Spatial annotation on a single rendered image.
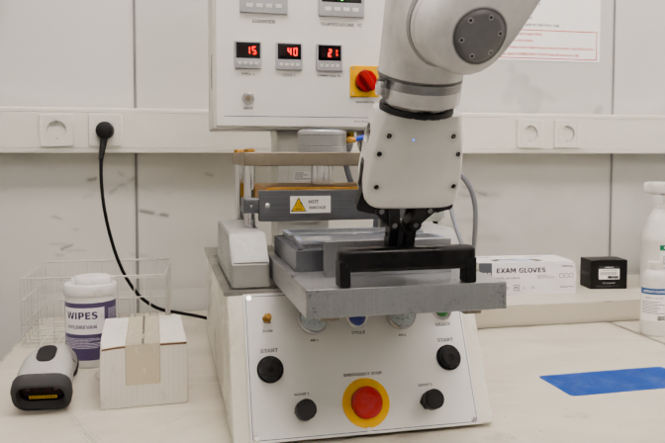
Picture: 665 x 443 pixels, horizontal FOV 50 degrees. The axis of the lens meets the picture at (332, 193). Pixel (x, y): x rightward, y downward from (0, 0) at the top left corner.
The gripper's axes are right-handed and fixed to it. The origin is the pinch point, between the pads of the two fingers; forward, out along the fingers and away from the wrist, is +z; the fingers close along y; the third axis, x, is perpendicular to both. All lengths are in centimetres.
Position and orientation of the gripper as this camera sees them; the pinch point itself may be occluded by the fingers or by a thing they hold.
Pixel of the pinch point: (399, 242)
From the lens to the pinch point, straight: 78.6
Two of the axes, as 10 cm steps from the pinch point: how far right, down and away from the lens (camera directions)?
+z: -0.8, 9.2, 3.8
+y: 9.7, -0.1, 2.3
